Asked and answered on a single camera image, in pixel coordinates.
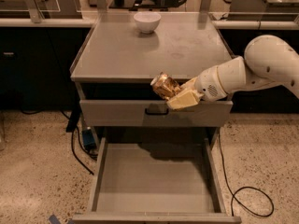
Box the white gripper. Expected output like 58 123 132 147
167 66 227 110

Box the crushed orange soda can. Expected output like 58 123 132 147
150 73 182 101

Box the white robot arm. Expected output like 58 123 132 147
167 35 299 110

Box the grey drawer cabinet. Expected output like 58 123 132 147
70 10 246 224

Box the open grey middle drawer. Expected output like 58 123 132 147
73 140 241 224

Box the closed grey top drawer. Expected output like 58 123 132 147
80 100 233 128

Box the white ceramic bowl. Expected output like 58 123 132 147
134 11 161 34

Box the blue power box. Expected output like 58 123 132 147
81 129 96 150

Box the blue floor tape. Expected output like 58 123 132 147
49 215 75 224

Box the black drawer handle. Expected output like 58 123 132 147
145 108 169 116

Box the black floor cable right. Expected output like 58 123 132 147
218 131 276 218

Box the black floor cable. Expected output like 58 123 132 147
218 131 276 218
20 108 99 175

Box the black floor cable left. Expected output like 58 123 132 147
20 108 99 175

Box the left metal bracket post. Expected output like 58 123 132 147
24 0 43 23

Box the white horizontal rail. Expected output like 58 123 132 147
0 18 299 31

